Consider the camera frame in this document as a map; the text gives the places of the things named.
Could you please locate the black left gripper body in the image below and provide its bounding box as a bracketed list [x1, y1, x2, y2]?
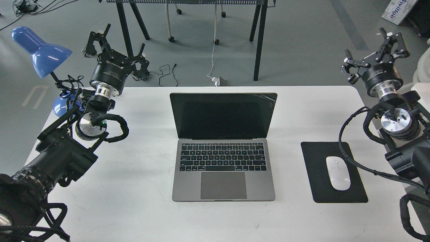
[90, 51, 134, 96]

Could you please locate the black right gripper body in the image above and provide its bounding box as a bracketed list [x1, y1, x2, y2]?
[361, 63, 403, 98]

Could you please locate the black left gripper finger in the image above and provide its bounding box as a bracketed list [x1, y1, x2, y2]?
[83, 24, 113, 58]
[127, 44, 149, 81]

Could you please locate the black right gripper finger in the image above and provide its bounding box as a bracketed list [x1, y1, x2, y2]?
[340, 49, 371, 84]
[373, 28, 410, 63]

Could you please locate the grey laptop computer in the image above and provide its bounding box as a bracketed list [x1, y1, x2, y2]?
[170, 92, 277, 202]

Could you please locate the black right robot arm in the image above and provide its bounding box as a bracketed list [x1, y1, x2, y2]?
[338, 28, 430, 196]

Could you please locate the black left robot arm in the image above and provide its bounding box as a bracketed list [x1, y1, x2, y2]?
[1, 25, 149, 242]

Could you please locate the white chair at right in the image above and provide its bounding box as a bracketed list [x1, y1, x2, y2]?
[411, 48, 430, 111]

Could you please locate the white cardboard box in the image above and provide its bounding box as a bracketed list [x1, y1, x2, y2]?
[381, 0, 418, 26]

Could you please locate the blue desk lamp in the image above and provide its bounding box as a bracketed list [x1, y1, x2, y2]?
[11, 26, 83, 117]

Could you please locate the white power adapter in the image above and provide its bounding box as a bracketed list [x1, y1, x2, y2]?
[211, 76, 228, 87]

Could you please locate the black mouse pad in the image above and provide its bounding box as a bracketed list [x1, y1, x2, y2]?
[301, 142, 368, 203]

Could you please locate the white computer mouse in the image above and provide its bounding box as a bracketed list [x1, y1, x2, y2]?
[326, 156, 351, 191]

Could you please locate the white charger cable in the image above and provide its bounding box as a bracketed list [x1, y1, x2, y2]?
[206, 3, 218, 81]

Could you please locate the black cable bundle on floor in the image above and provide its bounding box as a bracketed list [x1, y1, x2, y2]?
[0, 0, 79, 31]

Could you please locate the black metal table frame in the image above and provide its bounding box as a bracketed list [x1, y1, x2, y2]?
[109, 0, 275, 81]

